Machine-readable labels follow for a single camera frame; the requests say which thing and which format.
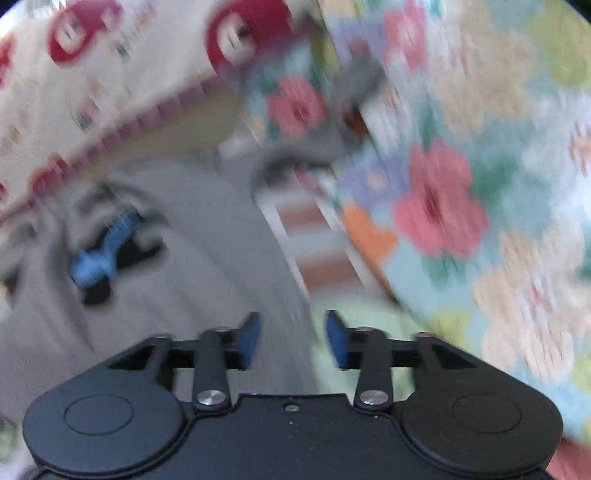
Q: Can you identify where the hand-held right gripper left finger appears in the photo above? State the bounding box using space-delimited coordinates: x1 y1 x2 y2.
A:
108 311 262 412

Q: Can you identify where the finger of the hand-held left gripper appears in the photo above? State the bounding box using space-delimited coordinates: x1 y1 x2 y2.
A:
68 211 166 307

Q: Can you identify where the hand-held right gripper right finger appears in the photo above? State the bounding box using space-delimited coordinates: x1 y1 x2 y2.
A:
325 310 476 411

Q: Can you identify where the grey knit sweater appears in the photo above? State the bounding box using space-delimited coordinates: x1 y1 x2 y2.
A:
0 154 324 462

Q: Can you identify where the light green cloth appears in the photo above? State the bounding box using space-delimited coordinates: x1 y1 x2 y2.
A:
307 300 435 398

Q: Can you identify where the striped printed floor mat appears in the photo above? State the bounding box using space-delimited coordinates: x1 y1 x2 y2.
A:
217 134 402 315

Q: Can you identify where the beige mattress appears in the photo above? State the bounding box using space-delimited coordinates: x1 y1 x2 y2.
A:
97 78 259 167

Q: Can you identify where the floral pastel quilt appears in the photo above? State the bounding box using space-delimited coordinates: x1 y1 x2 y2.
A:
240 0 591 444

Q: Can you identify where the bear-print white quilt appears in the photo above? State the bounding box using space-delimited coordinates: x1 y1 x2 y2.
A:
0 0 324 222

